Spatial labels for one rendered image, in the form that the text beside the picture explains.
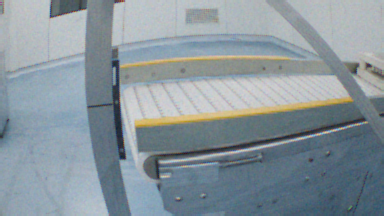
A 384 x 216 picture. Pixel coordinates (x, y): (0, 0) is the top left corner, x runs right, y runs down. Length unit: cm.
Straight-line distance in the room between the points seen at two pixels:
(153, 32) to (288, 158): 530
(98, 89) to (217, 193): 32
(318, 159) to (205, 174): 19
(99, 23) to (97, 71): 10
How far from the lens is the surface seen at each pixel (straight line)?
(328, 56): 46
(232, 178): 49
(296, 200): 64
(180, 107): 58
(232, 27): 621
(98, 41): 69
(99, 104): 72
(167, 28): 581
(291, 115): 48
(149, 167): 46
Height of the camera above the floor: 109
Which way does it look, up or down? 20 degrees down
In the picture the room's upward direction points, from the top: 1 degrees counter-clockwise
